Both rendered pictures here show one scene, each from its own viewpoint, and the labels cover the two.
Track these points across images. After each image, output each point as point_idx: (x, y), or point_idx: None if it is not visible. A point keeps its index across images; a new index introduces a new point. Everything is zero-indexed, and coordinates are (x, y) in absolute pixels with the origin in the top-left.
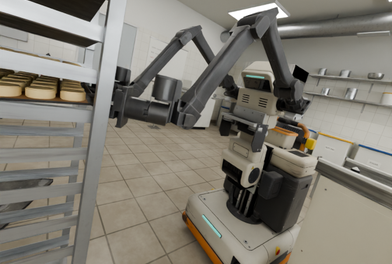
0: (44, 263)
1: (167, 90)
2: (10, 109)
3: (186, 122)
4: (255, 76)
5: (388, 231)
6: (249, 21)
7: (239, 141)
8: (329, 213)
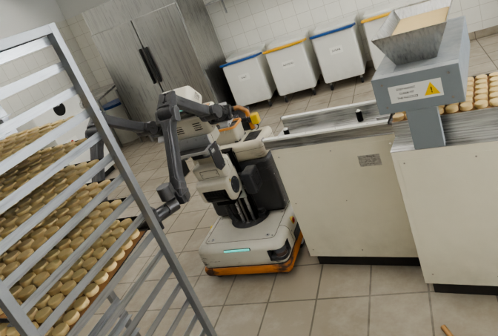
0: (184, 313)
1: (170, 192)
2: (135, 255)
3: (187, 197)
4: None
5: (313, 156)
6: (167, 114)
7: (203, 168)
8: (290, 169)
